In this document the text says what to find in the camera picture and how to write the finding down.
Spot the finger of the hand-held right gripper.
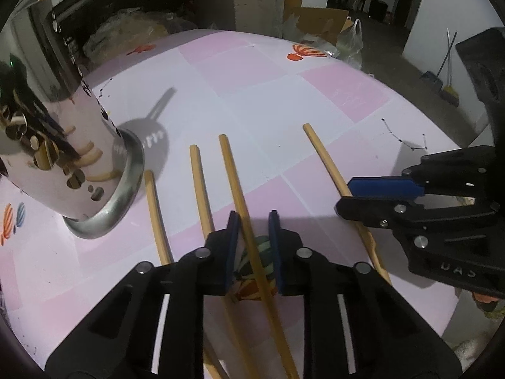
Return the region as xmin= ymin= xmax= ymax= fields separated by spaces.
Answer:
xmin=347 ymin=146 xmax=500 ymax=200
xmin=335 ymin=196 xmax=498 ymax=245

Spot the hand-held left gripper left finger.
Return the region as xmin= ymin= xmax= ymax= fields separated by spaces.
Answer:
xmin=45 ymin=210 xmax=241 ymax=379

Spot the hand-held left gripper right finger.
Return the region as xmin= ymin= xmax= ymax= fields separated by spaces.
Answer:
xmin=268 ymin=210 xmax=462 ymax=379

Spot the perforated steel utensil holder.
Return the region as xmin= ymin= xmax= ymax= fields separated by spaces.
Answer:
xmin=0 ymin=0 xmax=146 ymax=241

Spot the person's right hand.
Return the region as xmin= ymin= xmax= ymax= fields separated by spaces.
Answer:
xmin=474 ymin=291 xmax=498 ymax=312

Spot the blue dustpan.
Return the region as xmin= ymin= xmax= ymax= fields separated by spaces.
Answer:
xmin=420 ymin=70 xmax=444 ymax=91

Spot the clear plastic bag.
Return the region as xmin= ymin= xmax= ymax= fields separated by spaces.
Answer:
xmin=335 ymin=18 xmax=364 ymax=68

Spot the cardboard box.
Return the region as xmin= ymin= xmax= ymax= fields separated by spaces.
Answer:
xmin=284 ymin=0 xmax=354 ymax=48

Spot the black bin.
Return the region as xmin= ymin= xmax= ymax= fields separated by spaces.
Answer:
xmin=369 ymin=0 xmax=389 ymax=20

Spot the plastic bag of food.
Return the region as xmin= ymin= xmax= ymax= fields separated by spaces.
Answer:
xmin=83 ymin=8 xmax=186 ymax=72

